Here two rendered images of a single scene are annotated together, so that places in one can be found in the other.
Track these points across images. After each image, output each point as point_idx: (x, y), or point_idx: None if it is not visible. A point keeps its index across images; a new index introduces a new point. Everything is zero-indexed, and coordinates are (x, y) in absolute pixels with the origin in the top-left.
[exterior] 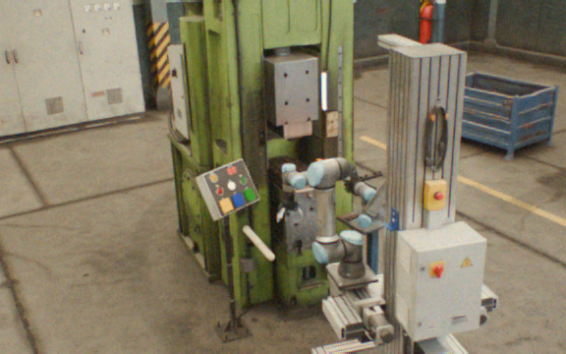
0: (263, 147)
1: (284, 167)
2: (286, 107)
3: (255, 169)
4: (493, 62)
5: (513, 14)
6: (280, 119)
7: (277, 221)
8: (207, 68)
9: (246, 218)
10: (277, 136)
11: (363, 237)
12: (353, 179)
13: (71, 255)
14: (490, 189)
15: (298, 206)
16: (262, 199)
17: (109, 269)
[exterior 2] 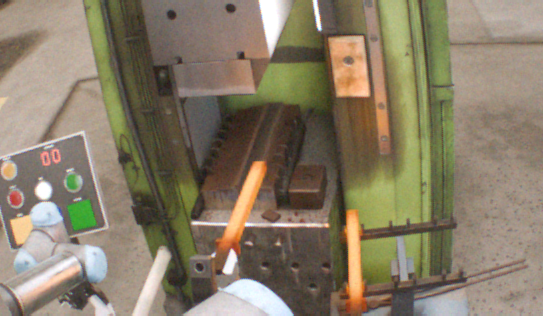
0: (171, 100)
1: (30, 213)
2: (172, 24)
3: (160, 143)
4: None
5: None
6: (161, 51)
7: (70, 307)
8: None
9: (160, 233)
10: (282, 57)
11: (515, 266)
12: (193, 294)
13: (95, 162)
14: None
15: (98, 296)
16: (190, 205)
17: (107, 205)
